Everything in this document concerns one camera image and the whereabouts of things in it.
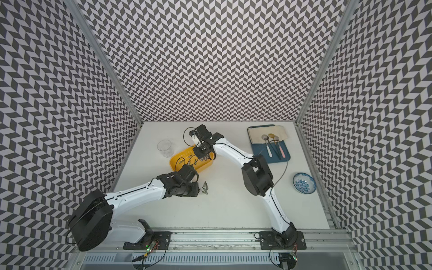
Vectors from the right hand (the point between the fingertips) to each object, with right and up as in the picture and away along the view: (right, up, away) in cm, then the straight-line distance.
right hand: (199, 153), depth 93 cm
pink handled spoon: (+48, +9, +16) cm, 51 cm away
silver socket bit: (+4, -17, -4) cm, 18 cm away
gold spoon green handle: (+46, +10, +19) cm, 51 cm away
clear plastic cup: (-23, +3, +9) cm, 25 cm away
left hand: (-1, -19, -8) cm, 21 cm away
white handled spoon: (+41, +9, +16) cm, 45 cm away
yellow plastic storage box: (-8, -3, +6) cm, 10 cm away
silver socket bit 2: (+3, -21, -5) cm, 21 cm away
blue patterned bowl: (+57, -16, -4) cm, 59 cm away
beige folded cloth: (+34, +12, +15) cm, 39 cm away
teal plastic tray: (+45, 0, +11) cm, 46 cm away
